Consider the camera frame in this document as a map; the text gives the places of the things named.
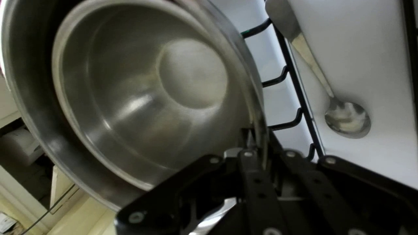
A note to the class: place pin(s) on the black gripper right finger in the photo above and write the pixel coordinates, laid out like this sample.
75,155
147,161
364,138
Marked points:
284,194

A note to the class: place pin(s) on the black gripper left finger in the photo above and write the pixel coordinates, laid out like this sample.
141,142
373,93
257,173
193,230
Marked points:
197,200

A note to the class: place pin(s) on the silver metal bowl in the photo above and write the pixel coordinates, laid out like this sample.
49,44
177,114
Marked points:
124,93

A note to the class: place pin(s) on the black front burner grate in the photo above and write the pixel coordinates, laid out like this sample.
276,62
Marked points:
286,105

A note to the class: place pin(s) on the silver metal spoon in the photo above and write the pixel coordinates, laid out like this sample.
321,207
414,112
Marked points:
344,118

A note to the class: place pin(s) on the white gas stove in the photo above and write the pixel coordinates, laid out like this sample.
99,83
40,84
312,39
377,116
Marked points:
361,49

